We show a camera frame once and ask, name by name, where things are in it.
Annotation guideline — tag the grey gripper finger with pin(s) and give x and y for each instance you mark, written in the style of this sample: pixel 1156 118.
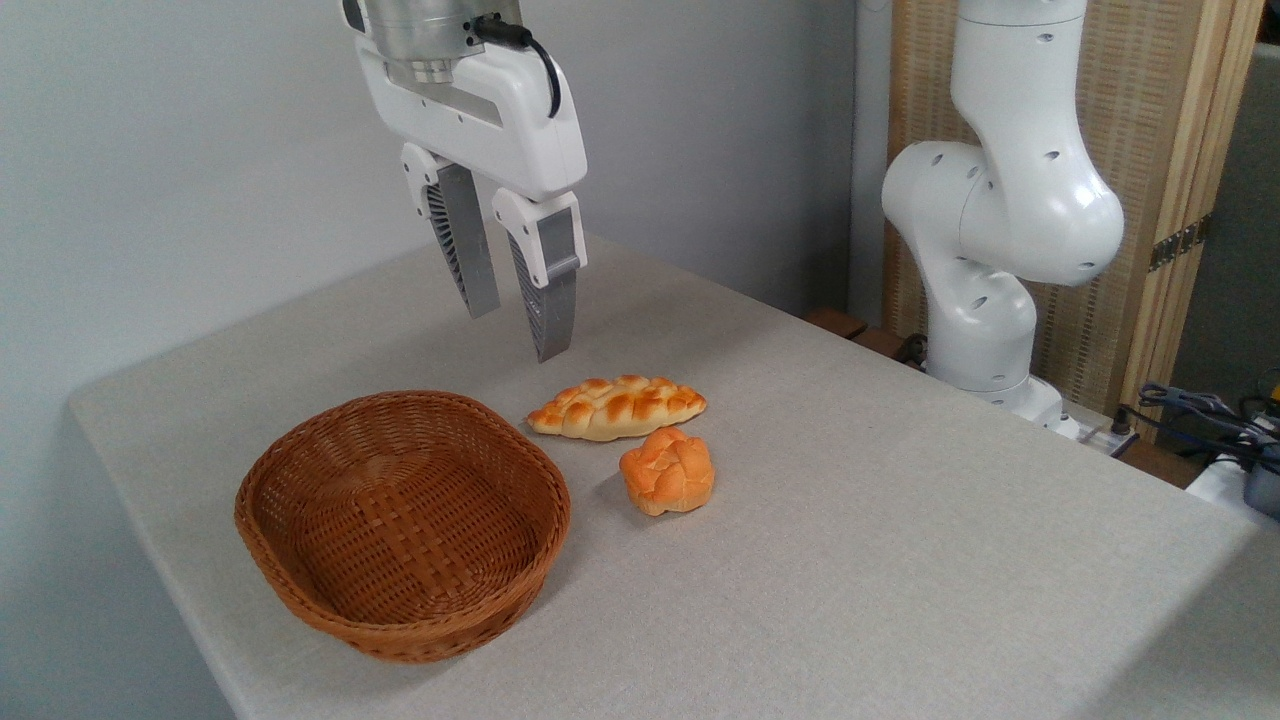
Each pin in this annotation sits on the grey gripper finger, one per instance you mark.
pixel 550 300
pixel 468 250

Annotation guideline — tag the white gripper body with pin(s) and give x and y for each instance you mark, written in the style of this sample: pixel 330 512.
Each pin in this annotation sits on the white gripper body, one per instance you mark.
pixel 500 120

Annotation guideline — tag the round knotted bread roll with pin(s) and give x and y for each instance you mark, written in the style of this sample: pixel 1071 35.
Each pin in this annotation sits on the round knotted bread roll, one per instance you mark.
pixel 667 472

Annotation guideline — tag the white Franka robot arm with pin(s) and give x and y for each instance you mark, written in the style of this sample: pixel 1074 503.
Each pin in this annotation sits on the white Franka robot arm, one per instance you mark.
pixel 1010 200

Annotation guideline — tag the long braided bread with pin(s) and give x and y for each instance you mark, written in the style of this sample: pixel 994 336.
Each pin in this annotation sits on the long braided bread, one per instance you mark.
pixel 615 408

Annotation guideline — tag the brown wicker basket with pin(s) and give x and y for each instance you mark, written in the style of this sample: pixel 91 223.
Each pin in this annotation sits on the brown wicker basket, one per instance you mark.
pixel 400 530

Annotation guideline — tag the brown wooden block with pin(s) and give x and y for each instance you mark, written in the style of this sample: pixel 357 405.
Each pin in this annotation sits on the brown wooden block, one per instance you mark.
pixel 880 342
pixel 836 323

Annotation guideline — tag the grey linen tablecloth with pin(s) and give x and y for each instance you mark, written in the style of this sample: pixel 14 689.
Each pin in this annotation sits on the grey linen tablecloth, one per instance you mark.
pixel 850 560

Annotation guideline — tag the wooden rattan folding screen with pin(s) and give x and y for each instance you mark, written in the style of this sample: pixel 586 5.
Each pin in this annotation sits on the wooden rattan folding screen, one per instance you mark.
pixel 1120 330

